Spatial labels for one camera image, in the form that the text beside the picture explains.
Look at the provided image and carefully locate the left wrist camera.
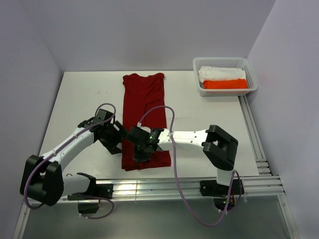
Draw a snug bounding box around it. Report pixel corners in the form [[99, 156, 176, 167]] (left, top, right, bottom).
[[93, 109, 114, 124]]

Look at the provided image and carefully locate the rolled orange t-shirt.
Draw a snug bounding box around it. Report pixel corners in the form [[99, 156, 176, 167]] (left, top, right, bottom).
[[203, 79, 248, 89]]

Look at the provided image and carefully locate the rolled white t-shirt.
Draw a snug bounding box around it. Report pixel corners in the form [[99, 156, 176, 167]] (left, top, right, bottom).
[[198, 66, 246, 81]]

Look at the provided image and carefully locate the dark red t-shirt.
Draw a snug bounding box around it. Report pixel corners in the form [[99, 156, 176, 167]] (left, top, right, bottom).
[[122, 73, 171, 171]]

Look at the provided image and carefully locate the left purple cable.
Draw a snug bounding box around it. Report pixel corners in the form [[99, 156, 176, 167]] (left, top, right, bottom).
[[23, 102, 118, 220]]

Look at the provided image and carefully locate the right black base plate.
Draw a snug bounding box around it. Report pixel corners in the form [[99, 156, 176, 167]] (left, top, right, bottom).
[[199, 179, 245, 197]]

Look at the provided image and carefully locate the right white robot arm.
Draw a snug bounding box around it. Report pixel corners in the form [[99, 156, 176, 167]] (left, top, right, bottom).
[[127, 125, 238, 194]]

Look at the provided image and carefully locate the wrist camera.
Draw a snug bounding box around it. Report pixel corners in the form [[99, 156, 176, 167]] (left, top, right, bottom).
[[126, 126, 151, 144], [93, 109, 114, 124]]

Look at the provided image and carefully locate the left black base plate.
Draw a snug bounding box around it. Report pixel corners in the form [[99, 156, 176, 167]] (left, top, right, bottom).
[[94, 183, 114, 199]]

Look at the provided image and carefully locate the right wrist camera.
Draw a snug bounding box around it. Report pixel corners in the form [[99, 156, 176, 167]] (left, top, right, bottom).
[[126, 126, 151, 144]]

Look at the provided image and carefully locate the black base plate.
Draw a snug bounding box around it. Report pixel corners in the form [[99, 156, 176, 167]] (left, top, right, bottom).
[[199, 179, 245, 197], [94, 183, 114, 199]]

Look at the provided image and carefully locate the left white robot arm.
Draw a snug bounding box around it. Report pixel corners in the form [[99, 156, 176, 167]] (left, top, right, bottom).
[[20, 118, 128, 208]]

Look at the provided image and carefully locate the white plastic basket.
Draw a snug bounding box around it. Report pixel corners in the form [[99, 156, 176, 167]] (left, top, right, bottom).
[[193, 57, 257, 97]]

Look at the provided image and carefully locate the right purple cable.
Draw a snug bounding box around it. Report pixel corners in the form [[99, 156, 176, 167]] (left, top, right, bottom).
[[137, 106, 243, 227]]

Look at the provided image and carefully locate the aluminium rail frame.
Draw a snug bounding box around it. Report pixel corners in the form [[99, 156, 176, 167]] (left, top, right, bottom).
[[12, 94, 300, 239]]

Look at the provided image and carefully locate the purple cable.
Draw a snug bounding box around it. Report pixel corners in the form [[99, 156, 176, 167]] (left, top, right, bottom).
[[137, 106, 243, 227], [23, 102, 118, 220]]

